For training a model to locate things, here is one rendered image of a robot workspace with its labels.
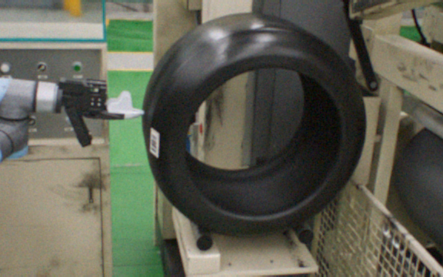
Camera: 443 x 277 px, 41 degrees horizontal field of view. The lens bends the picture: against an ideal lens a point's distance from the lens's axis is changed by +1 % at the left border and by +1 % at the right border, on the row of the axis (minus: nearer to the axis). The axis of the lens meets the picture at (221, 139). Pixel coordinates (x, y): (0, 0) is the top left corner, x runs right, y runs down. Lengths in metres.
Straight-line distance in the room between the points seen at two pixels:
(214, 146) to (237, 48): 0.55
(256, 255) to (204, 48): 0.64
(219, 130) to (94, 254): 0.85
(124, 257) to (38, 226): 0.91
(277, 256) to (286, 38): 0.64
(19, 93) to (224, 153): 0.70
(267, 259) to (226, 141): 0.40
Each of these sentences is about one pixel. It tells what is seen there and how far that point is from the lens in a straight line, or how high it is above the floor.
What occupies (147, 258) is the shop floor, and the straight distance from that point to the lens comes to 3.15.
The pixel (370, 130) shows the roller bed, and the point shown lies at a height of 1.09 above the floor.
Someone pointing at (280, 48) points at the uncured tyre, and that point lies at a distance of 1.38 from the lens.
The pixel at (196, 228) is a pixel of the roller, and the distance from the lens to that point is 1.59.
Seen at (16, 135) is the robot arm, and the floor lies 1.20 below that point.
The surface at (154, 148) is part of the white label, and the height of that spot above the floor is 1.18.
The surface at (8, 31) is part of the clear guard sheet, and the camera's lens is 2.13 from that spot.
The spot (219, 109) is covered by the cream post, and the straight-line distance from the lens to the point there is 1.80.
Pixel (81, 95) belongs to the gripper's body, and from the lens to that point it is 1.46.
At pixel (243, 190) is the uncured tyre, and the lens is 1.78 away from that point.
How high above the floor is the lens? 1.72
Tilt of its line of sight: 21 degrees down
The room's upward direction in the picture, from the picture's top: 3 degrees clockwise
